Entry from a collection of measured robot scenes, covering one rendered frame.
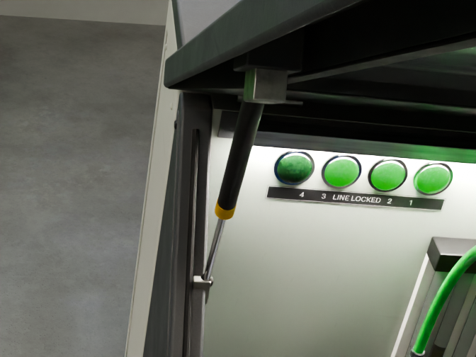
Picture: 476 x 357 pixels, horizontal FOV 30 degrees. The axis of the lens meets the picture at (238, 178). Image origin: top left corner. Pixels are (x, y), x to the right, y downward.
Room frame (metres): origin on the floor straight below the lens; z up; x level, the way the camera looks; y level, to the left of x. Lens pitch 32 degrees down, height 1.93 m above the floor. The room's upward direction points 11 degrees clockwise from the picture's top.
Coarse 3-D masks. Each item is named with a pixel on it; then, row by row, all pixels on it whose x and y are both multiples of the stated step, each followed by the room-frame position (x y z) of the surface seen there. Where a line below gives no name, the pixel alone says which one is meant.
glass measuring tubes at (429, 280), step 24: (432, 240) 0.97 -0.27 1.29; (456, 240) 0.98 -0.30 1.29; (432, 264) 0.95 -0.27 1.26; (432, 288) 0.95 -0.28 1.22; (456, 288) 0.96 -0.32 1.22; (408, 312) 0.97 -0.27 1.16; (456, 312) 0.96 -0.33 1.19; (408, 336) 0.97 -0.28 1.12; (432, 336) 0.98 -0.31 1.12; (456, 336) 0.99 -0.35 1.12
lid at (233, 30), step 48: (240, 0) 0.53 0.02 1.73; (288, 0) 0.39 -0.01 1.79; (336, 0) 0.32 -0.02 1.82; (384, 0) 0.47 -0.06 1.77; (432, 0) 0.41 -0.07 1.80; (192, 48) 0.71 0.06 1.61; (240, 48) 0.50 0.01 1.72; (288, 48) 0.57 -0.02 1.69; (336, 48) 0.54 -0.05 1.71; (384, 48) 0.45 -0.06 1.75; (432, 48) 0.40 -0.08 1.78; (240, 96) 0.94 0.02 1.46; (288, 96) 0.89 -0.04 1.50; (336, 96) 0.82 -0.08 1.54; (384, 96) 0.81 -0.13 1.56; (432, 96) 0.82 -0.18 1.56
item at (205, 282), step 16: (240, 112) 0.63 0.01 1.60; (256, 112) 0.62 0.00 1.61; (240, 128) 0.63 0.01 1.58; (256, 128) 0.64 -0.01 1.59; (240, 144) 0.64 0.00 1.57; (240, 160) 0.65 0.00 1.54; (224, 176) 0.67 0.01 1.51; (240, 176) 0.67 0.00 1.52; (224, 192) 0.68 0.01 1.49; (224, 208) 0.69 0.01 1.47; (224, 224) 0.71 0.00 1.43; (208, 272) 0.76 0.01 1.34; (208, 288) 0.76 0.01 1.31
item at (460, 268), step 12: (468, 252) 0.86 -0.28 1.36; (456, 264) 0.87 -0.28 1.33; (468, 264) 0.86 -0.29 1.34; (456, 276) 0.87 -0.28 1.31; (444, 288) 0.88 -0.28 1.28; (444, 300) 0.89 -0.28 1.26; (432, 312) 0.89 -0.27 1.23; (432, 324) 0.89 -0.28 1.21; (420, 336) 0.90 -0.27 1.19; (420, 348) 0.89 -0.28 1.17
